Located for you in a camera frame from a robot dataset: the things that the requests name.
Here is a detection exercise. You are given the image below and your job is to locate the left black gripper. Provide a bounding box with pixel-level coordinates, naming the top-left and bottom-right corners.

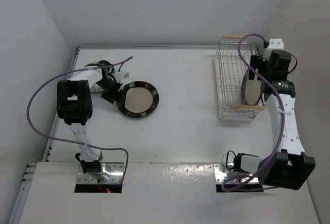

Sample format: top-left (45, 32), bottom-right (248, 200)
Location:
top-left (96, 78), bottom-right (128, 107)

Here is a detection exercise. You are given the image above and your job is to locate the plain dark rim plate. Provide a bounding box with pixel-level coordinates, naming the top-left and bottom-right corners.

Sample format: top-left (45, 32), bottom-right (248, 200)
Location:
top-left (241, 69), bottom-right (262, 106)

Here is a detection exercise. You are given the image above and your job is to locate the striped dark rim plate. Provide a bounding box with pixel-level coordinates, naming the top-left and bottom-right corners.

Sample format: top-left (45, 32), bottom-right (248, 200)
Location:
top-left (116, 81), bottom-right (159, 118)

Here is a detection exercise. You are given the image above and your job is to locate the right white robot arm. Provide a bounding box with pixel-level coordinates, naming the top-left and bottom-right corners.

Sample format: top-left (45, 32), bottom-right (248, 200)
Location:
top-left (233, 49), bottom-right (316, 190)

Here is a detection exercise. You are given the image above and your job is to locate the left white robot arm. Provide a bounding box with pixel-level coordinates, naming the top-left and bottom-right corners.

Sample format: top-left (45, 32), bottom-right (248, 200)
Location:
top-left (57, 60), bottom-right (129, 182)

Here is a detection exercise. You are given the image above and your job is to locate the blue floral plate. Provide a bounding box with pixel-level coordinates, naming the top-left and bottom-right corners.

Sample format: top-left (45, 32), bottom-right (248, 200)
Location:
top-left (87, 60), bottom-right (115, 93)

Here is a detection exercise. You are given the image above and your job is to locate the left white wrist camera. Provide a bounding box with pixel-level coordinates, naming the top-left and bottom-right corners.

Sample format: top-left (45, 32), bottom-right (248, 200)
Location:
top-left (114, 71), bottom-right (129, 83)

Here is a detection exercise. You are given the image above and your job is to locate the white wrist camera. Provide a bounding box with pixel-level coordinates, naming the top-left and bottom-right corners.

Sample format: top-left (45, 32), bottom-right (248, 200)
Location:
top-left (114, 71), bottom-right (129, 83)
top-left (263, 39), bottom-right (284, 61)

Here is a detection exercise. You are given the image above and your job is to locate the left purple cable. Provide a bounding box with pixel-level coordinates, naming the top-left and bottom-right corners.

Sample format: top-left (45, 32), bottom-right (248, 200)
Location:
top-left (26, 56), bottom-right (134, 183)

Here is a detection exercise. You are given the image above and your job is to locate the metal wire dish rack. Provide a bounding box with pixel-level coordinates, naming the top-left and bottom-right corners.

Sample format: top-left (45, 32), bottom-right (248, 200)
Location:
top-left (214, 35), bottom-right (265, 121)

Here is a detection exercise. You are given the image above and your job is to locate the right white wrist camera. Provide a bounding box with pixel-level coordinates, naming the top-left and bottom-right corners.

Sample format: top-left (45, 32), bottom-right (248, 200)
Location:
top-left (263, 39), bottom-right (284, 61)

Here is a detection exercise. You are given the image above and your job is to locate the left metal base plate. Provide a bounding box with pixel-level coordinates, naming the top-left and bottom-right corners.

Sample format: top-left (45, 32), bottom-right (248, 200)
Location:
top-left (76, 162), bottom-right (124, 185)

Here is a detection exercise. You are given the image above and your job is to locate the metal base plate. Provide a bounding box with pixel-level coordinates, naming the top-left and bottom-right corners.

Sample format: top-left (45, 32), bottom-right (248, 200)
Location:
top-left (213, 163), bottom-right (252, 185)
top-left (76, 162), bottom-right (124, 185)

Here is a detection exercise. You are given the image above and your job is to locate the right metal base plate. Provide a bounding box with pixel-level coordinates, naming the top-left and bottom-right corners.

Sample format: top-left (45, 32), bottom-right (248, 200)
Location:
top-left (213, 163), bottom-right (252, 185)

